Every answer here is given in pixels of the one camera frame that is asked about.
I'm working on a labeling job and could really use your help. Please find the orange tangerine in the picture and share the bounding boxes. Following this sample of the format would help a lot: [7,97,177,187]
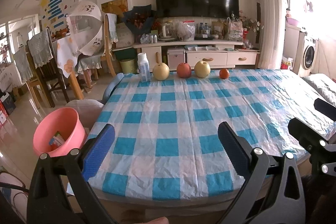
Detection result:
[219,68,230,80]

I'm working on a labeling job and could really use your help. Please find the trash papers in bucket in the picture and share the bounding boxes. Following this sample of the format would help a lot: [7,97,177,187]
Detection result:
[49,131,65,151]

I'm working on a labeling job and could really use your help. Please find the white washing machine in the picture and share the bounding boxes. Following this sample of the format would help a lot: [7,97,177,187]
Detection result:
[292,32,317,77]

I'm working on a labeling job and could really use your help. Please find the white TV cabinet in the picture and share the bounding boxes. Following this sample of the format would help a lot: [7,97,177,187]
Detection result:
[125,39,260,69]

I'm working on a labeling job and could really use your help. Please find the dining table with cloth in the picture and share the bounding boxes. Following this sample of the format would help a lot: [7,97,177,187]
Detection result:
[52,35,84,100]

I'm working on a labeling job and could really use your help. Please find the standing white blue bottle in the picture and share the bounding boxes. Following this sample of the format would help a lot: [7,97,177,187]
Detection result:
[138,53,150,82]

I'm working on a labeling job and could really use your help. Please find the dark wooden chair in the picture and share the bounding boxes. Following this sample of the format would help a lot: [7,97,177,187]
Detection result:
[26,28,70,107]

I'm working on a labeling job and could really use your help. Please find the green waste bin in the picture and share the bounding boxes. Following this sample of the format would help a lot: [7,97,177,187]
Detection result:
[120,59,137,74]

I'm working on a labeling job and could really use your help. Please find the light wooden chair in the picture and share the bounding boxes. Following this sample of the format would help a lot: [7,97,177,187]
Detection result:
[77,13,118,89]

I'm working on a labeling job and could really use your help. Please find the grey round stool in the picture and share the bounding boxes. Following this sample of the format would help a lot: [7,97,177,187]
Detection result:
[66,99,104,130]

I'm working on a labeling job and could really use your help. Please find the mesh food cover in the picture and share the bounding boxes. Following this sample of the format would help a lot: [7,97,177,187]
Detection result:
[66,0,104,56]

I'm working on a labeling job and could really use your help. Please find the yellow pear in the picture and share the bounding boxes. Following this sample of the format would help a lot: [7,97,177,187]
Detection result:
[194,60,211,78]
[153,63,170,81]

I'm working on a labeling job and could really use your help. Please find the white electric kettle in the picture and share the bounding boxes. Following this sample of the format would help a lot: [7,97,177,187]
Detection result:
[160,22,173,39]

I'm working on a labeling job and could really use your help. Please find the pink storage box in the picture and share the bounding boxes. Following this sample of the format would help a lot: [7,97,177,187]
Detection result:
[167,47,186,71]

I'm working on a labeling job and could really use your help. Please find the dark flower bouquet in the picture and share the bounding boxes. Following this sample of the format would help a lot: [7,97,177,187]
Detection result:
[121,5,156,36]

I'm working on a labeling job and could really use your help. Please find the pink plastic trash bucket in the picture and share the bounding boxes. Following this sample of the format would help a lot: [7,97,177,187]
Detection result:
[33,107,87,157]

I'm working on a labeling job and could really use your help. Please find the red gift boxes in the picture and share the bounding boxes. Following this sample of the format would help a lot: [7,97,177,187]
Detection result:
[0,102,8,125]

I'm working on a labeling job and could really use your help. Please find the blue cushion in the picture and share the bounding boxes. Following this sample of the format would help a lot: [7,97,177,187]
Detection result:
[100,73,125,105]

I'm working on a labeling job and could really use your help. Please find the blue white checkered tablecloth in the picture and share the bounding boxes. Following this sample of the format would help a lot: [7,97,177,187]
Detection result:
[89,69,335,201]

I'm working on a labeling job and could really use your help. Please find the red apple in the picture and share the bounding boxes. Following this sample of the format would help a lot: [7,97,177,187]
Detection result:
[177,63,192,79]

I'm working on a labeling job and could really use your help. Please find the right yellow pear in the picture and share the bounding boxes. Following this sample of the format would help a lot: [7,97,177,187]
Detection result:
[194,60,211,78]

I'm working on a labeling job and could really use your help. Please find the left yellow pear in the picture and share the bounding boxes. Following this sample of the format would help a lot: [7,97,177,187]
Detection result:
[153,63,170,81]

